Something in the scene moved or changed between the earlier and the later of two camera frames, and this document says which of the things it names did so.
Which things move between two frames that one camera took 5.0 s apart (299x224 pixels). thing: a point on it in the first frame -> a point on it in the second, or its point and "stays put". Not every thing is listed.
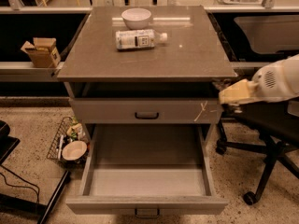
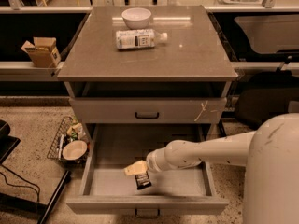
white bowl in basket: [74, 150] stays put
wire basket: [71, 145] stays put
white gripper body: [270, 84] -> [151, 161]
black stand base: [7, 143] stays put
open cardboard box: [43, 52] stays put
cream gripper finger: [239, 91] -> [135, 168]
